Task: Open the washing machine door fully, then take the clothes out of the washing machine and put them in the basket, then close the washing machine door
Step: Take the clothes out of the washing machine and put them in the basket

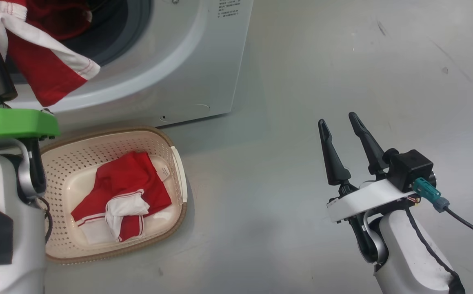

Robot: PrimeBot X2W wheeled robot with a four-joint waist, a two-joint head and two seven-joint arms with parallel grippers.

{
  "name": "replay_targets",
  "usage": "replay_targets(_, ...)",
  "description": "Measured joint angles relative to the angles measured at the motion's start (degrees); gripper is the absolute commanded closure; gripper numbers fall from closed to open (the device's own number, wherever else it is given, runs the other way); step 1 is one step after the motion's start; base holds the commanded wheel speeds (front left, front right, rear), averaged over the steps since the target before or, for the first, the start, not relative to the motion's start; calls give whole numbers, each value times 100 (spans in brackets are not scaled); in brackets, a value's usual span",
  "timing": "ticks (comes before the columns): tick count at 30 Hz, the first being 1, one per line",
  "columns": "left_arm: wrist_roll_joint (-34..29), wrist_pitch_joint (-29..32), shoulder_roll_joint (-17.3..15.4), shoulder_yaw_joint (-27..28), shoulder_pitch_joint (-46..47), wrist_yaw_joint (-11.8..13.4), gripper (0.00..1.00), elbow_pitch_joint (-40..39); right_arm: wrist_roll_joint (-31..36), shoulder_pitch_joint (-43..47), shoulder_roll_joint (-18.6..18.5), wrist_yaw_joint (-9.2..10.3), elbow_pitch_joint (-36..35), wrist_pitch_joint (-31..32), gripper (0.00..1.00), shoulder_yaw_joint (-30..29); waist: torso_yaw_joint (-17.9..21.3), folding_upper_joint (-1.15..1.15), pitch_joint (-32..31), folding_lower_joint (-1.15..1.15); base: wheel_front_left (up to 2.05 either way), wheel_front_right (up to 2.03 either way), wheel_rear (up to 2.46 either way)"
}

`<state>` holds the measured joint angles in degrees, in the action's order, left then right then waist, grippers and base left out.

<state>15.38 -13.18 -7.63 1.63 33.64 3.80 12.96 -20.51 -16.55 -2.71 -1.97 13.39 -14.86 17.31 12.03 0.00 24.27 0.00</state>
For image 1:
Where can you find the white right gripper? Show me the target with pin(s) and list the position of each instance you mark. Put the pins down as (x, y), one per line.
(367, 196)

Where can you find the cream perforated basket brown rim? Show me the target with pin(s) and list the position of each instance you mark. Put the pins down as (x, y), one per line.
(167, 163)

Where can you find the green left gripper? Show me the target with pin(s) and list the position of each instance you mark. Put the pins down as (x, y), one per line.
(12, 122)

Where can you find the red and white jersey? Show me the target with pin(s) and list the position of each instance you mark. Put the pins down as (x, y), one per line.
(44, 69)

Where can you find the red garment white striped trim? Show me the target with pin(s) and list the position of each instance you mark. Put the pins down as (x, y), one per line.
(122, 192)

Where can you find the white front-load washing machine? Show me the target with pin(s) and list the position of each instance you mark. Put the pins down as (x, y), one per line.
(171, 69)

